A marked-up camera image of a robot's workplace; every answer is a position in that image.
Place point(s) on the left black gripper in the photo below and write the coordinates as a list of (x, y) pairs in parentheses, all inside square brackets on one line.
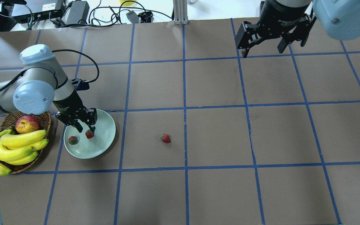
[(69, 106)]

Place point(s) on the light green plate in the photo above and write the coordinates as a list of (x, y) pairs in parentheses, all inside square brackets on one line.
[(88, 148)]

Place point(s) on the yellow banana bunch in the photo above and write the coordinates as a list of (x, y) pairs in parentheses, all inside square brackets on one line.
[(19, 151)]

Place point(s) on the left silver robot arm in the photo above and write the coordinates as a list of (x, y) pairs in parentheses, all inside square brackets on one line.
[(41, 83)]

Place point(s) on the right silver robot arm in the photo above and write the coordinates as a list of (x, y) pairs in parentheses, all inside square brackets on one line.
[(340, 18)]

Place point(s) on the yellow tape roll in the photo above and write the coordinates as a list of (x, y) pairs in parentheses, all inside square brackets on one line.
[(126, 3)]

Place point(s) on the red apple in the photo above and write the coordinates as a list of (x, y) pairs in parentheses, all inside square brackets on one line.
[(27, 124)]

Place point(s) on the red strawberry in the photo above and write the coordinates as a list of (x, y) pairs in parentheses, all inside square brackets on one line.
[(165, 138), (73, 140), (89, 134)]

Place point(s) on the black power adapter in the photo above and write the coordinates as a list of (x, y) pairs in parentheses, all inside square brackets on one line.
[(78, 11)]

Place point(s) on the aluminium frame post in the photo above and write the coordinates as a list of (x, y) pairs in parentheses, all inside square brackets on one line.
[(180, 12)]

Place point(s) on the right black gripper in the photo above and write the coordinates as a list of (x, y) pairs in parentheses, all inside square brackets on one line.
[(280, 15)]

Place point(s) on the brown wicker basket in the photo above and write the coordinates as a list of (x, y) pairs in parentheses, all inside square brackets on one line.
[(45, 121)]

